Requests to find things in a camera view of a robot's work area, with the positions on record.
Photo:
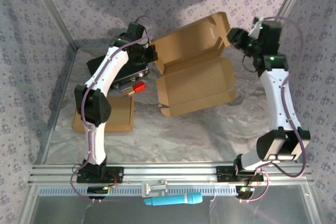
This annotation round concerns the large brown cardboard box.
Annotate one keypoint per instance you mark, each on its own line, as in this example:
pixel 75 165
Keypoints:
pixel 194 85

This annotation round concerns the small brown cardboard box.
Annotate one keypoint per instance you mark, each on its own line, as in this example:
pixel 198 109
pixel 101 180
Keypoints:
pixel 120 113

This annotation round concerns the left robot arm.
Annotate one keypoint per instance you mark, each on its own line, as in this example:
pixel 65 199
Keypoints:
pixel 110 69

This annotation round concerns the black ribbed carrying case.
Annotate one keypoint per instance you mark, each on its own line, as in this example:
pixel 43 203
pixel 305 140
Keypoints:
pixel 131 74

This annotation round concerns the red block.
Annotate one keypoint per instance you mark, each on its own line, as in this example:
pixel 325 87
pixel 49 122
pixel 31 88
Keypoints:
pixel 139 87

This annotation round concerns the teal handheld device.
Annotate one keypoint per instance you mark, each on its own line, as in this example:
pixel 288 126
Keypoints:
pixel 173 200

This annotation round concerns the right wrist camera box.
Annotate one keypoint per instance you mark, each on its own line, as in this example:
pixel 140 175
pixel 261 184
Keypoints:
pixel 271 36

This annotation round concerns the aluminium side rail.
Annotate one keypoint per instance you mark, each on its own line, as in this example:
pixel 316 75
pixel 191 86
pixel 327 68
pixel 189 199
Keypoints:
pixel 61 95

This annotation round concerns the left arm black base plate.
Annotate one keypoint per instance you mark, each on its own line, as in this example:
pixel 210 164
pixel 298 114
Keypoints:
pixel 118 174

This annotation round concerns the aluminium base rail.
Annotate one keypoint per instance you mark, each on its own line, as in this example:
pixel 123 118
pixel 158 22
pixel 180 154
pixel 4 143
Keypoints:
pixel 170 174

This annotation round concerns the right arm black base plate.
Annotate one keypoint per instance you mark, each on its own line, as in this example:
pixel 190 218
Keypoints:
pixel 223 174

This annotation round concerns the grey rail clamp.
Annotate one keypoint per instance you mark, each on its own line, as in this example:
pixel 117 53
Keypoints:
pixel 155 188

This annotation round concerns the grey metal base plate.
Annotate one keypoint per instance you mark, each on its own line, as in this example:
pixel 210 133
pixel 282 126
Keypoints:
pixel 105 213

